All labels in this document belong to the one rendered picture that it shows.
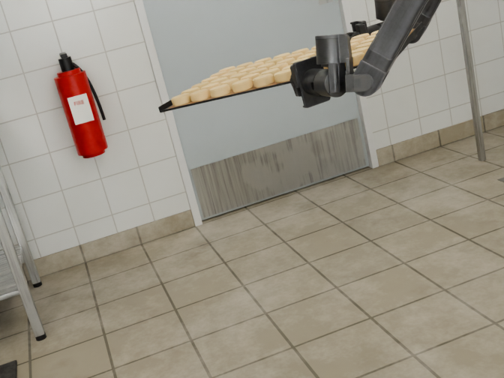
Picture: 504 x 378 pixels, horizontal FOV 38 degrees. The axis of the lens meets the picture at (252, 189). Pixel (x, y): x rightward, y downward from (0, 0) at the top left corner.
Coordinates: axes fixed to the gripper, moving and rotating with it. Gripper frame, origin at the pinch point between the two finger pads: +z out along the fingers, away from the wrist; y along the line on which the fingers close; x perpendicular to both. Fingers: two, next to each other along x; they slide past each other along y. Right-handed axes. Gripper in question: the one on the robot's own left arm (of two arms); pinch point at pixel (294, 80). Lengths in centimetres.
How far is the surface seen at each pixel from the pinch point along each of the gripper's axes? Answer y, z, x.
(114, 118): 25, 211, -2
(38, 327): 88, 145, -71
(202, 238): 94, 189, 18
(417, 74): 52, 192, 165
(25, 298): 74, 145, -71
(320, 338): 98, 59, 14
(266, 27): 4, 203, 87
